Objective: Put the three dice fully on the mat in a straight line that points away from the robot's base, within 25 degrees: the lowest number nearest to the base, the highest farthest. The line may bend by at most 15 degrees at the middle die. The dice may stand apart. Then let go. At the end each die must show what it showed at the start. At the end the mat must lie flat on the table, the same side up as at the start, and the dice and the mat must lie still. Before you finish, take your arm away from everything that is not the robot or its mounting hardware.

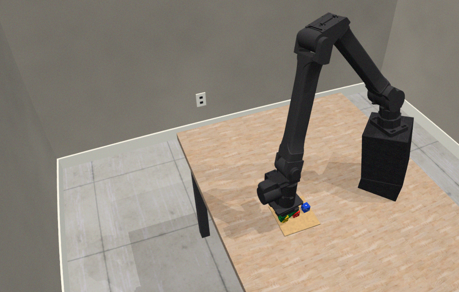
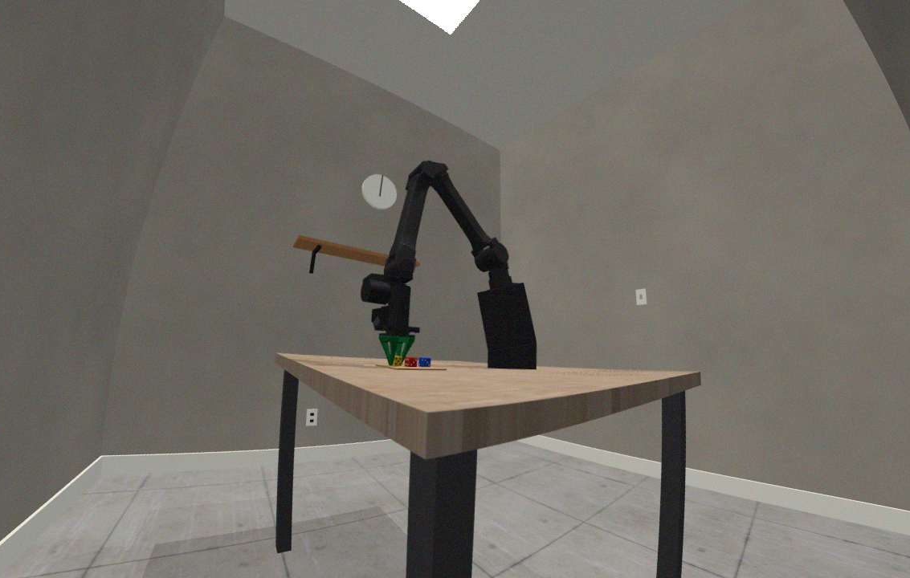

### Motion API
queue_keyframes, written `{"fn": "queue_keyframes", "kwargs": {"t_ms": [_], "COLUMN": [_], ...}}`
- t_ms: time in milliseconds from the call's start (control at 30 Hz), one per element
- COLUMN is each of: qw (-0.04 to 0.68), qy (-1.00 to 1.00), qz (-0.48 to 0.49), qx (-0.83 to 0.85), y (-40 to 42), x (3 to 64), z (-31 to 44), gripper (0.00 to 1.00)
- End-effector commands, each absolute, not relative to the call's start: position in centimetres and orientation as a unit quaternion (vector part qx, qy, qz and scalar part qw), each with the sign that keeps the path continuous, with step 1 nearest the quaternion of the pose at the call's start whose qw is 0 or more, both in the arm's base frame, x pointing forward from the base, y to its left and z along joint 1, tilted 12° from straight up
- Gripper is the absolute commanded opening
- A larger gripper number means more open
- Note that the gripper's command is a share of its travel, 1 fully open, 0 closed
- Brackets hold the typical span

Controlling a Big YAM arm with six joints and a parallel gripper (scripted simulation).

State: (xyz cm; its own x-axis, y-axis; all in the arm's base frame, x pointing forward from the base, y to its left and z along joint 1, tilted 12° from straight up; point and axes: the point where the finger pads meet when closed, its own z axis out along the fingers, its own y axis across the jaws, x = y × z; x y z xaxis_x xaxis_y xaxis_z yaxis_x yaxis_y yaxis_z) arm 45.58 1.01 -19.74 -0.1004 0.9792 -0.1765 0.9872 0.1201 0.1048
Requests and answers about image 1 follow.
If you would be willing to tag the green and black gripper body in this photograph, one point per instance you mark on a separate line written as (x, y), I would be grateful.
(287, 205)

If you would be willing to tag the blue die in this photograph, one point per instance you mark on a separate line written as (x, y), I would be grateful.
(305, 207)

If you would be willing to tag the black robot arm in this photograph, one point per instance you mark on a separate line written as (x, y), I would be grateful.
(334, 30)

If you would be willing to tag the tan flat mat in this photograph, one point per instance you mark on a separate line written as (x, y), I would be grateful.
(302, 222)

